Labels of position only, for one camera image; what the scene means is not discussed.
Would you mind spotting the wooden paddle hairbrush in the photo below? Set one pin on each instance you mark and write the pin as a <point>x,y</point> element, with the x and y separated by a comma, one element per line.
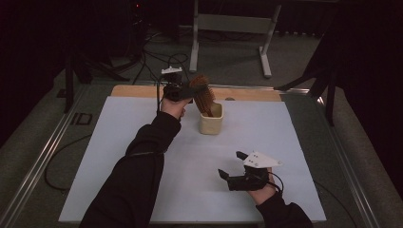
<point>204,95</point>

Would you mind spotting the black rectangular bracket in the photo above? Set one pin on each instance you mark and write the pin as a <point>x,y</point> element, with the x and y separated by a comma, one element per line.
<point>81,119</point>

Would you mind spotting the white table mat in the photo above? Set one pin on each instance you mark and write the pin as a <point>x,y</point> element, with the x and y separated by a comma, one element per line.
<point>221,145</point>

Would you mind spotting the white metal stand frame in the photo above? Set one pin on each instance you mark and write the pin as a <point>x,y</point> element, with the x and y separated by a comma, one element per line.
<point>231,23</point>

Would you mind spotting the person's right hand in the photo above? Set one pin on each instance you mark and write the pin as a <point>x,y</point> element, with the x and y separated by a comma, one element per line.
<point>263,194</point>

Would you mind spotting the cream square cup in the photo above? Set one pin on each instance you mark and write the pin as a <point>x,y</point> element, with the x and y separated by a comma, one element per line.
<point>211,125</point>

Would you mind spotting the aluminium rail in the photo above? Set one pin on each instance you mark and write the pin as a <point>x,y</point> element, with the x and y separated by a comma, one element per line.
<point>348,171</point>
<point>41,152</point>

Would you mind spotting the person's left hand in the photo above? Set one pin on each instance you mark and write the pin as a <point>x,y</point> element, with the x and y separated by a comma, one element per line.
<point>172,109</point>

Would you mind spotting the black metal stand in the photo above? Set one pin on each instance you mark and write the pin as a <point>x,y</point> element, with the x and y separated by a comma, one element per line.
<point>330,95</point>
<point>69,85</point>

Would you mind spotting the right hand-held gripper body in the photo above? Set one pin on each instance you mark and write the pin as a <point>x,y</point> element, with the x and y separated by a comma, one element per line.
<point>250,180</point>

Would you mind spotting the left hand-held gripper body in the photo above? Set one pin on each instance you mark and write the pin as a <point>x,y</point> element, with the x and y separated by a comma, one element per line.
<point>173,91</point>

